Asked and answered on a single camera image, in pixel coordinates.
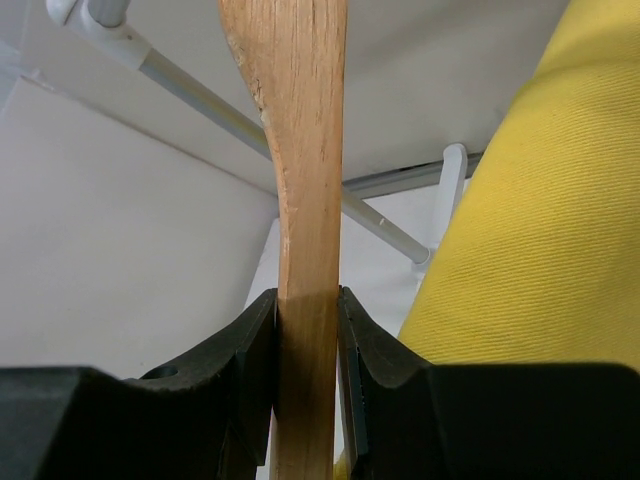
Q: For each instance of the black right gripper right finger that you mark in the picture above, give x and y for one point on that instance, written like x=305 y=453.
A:
x=406 y=418

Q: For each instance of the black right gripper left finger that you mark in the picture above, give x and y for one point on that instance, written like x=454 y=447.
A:
x=202 y=415

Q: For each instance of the yellow trousers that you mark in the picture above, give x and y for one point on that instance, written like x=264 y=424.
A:
x=540 y=262

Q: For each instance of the wooden hanger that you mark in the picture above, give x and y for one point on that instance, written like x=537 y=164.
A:
x=291 y=55

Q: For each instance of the white clothes rack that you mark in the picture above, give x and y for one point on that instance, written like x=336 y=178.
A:
x=104 y=25

